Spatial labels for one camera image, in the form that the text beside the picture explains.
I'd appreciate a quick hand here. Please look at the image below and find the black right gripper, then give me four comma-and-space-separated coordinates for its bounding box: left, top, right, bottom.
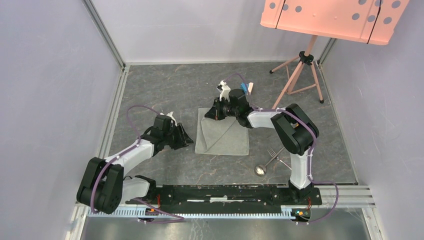
205, 96, 239, 121

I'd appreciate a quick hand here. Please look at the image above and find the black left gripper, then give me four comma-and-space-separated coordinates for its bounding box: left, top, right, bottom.
163, 123, 194, 151

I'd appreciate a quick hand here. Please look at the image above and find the white slotted cable duct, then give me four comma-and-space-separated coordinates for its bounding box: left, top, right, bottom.
87, 206, 296, 220

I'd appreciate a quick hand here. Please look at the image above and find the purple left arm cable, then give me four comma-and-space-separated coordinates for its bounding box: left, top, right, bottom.
90, 105, 186, 225

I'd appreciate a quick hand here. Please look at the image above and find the grey cloth napkin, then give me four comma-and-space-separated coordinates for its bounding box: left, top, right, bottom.
194, 108, 250, 156

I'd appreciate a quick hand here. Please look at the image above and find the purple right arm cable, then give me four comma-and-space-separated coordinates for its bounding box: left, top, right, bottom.
223, 73, 340, 225

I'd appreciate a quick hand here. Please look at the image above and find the blue and white block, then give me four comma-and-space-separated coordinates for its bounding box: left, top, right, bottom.
240, 82, 254, 96

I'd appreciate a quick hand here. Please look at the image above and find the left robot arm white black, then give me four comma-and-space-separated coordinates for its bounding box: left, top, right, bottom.
76, 113, 194, 214

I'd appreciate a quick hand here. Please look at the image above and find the silver fork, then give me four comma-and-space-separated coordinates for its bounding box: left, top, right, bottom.
265, 147, 292, 170

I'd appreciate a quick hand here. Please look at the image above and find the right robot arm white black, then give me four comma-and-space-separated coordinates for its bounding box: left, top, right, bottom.
204, 89, 319, 204

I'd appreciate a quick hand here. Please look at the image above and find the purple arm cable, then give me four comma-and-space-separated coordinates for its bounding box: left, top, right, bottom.
90, 105, 186, 225
223, 73, 340, 225

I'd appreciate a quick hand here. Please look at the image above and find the pink music stand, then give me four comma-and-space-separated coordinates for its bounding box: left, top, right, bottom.
260, 0, 410, 110

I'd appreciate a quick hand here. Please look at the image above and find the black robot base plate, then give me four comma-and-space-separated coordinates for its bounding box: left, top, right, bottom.
142, 184, 323, 214

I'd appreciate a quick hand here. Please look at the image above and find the silver spoon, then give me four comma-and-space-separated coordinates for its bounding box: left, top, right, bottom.
254, 155, 279, 177

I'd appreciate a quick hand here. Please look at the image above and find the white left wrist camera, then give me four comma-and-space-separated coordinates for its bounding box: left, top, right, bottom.
166, 111, 177, 126

